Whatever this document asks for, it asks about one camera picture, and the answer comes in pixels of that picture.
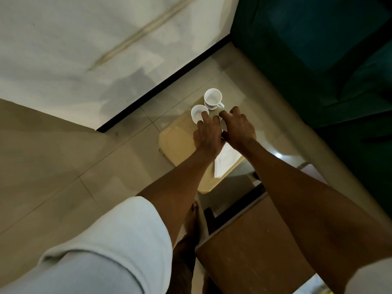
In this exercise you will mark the person's left hand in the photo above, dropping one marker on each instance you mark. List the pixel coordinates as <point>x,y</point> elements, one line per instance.
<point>208,137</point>

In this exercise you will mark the person's right hand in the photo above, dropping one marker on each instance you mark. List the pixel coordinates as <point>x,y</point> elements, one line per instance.
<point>242,131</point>

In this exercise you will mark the white napkin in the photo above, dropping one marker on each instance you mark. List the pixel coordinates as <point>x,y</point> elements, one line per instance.
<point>225,163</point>

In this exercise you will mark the white cups group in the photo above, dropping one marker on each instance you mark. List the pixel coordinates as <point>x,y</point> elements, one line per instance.
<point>212,97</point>

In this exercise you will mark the person's right forearm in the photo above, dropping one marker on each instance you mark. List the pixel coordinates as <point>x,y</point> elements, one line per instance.
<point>306,211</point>

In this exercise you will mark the person's left forearm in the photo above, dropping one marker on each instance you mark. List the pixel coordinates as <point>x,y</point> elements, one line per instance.
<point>180,186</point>

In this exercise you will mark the person's left foot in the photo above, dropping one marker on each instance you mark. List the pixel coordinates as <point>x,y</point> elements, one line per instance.
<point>191,218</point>

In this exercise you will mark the beige plastic stool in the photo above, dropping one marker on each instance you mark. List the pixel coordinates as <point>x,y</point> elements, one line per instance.
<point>177,140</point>

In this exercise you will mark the black baseboard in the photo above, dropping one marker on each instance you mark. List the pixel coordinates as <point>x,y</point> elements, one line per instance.
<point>162,85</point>

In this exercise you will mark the dark green armchair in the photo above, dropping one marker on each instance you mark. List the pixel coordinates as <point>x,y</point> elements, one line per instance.
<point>306,42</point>

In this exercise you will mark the brown trousers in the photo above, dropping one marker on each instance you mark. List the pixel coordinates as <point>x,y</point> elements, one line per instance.
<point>180,269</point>

